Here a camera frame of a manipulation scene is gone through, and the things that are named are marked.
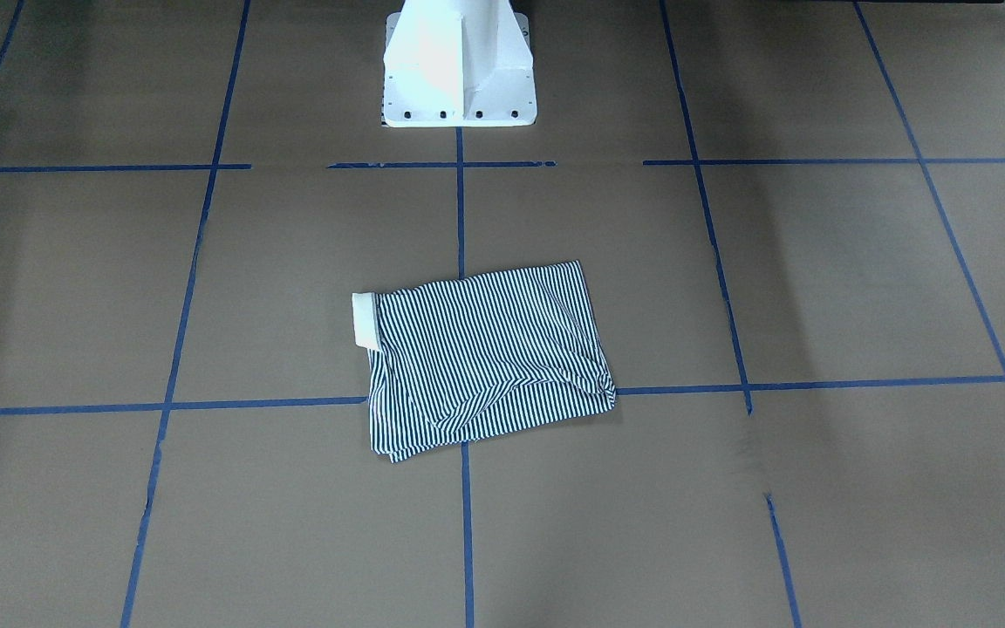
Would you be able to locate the striped polo shirt white collar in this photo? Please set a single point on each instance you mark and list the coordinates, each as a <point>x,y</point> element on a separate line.
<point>478,357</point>

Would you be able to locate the white camera mast with base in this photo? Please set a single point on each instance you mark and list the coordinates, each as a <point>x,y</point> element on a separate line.
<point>458,64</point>

